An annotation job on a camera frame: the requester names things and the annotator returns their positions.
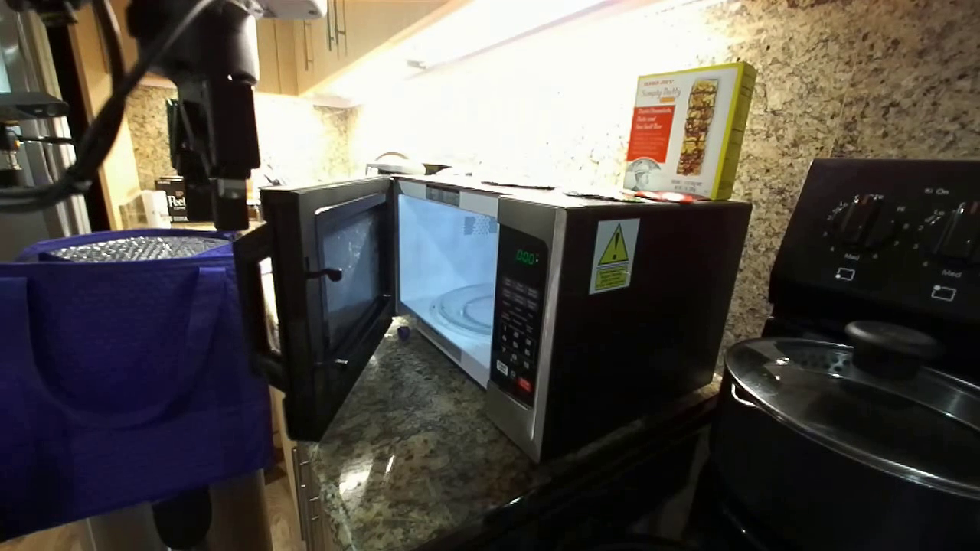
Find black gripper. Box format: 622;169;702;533
166;78;262;233

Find stainless steel microwave oven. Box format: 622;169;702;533
237;175;751;463

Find wooden upper cabinets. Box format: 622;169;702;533
257;0;462;94

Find stainless steel refrigerator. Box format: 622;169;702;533
0;7;90;259

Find blue reusable tote bag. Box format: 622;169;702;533
0;228;272;539

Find frozen food box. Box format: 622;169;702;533
622;62;756;202

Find black pot with glass lid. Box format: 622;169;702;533
710;322;980;551

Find robot arm with camera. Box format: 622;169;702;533
124;0;263;84

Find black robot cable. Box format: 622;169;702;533
0;0;218;212

